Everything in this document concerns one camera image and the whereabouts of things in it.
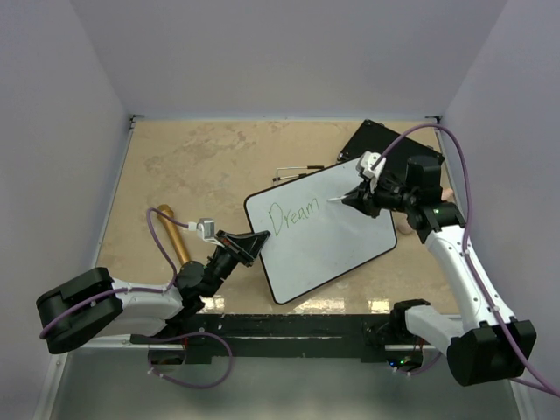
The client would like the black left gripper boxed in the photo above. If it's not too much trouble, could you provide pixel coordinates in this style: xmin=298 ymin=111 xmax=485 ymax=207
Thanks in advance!
xmin=203 ymin=230 xmax=270 ymax=298

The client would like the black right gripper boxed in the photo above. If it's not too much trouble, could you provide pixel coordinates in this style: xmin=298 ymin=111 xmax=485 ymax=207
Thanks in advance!
xmin=343 ymin=171 xmax=417 ymax=219

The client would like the white whiteboard black frame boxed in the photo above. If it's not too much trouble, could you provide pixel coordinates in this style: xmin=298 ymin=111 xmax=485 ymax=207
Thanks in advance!
xmin=243 ymin=160 xmax=397 ymax=305

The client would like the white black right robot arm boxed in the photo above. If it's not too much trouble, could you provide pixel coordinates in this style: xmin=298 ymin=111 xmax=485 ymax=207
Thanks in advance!
xmin=341 ymin=151 xmax=536 ymax=386

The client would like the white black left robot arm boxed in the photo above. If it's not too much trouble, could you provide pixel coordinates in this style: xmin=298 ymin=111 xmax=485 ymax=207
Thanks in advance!
xmin=36 ymin=230 xmax=270 ymax=354

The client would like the pink beige cylinder toy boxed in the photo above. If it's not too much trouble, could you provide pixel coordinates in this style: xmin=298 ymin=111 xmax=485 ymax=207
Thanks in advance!
xmin=395 ymin=188 xmax=454 ymax=235

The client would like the black ribbed board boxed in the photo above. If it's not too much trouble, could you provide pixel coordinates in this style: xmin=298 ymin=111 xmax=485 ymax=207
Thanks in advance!
xmin=337 ymin=120 xmax=445 ymax=180

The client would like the gold toy microphone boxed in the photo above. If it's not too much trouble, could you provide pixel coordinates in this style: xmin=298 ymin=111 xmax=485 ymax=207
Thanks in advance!
xmin=157 ymin=204 xmax=191 ymax=269

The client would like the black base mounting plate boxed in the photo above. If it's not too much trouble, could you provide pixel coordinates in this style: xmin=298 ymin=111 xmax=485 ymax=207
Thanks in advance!
xmin=130 ymin=313 xmax=421 ymax=364

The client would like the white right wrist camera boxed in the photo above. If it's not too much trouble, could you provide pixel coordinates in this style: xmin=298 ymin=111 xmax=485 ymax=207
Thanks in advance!
xmin=356 ymin=151 xmax=386 ymax=193

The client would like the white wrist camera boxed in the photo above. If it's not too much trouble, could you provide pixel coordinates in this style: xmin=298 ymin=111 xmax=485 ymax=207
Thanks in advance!
xmin=187 ymin=218 xmax=215 ymax=242
xmin=356 ymin=151 xmax=386 ymax=193

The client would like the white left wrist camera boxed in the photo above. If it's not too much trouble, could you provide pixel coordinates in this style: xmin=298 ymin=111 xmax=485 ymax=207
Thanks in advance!
xmin=187 ymin=218 xmax=215 ymax=242

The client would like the black wire whiteboard stand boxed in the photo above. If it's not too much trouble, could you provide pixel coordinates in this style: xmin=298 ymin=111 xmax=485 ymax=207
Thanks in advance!
xmin=271 ymin=164 xmax=326 ymax=186

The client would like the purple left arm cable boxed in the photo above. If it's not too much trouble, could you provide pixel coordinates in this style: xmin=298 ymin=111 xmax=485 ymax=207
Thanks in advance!
xmin=38 ymin=205 xmax=235 ymax=389

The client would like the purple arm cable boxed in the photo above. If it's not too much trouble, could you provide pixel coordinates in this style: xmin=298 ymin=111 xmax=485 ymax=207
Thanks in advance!
xmin=371 ymin=122 xmax=560 ymax=397
xmin=38 ymin=205 xmax=235 ymax=389

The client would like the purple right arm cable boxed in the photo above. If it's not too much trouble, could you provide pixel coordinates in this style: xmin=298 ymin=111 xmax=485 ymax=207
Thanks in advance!
xmin=371 ymin=122 xmax=560 ymax=397

